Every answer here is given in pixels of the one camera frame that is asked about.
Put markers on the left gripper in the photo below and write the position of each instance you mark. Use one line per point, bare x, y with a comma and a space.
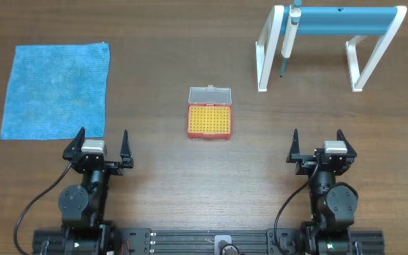
96, 163

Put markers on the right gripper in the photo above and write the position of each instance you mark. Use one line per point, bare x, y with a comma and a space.
326, 163

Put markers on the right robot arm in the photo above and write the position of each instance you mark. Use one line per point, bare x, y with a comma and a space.
335, 209

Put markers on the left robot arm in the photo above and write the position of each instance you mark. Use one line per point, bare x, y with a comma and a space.
83, 205

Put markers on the blue cloth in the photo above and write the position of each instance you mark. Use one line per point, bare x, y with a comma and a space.
55, 92

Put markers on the red and yellow tip box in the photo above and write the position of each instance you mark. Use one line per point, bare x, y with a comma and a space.
209, 120

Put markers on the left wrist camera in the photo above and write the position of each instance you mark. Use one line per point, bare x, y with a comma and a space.
93, 146

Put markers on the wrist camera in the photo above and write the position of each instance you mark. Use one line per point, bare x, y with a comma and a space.
335, 147
93, 146

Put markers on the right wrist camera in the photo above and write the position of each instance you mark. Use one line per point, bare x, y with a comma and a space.
335, 147

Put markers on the mounting rail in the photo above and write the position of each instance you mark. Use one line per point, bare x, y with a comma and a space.
190, 242

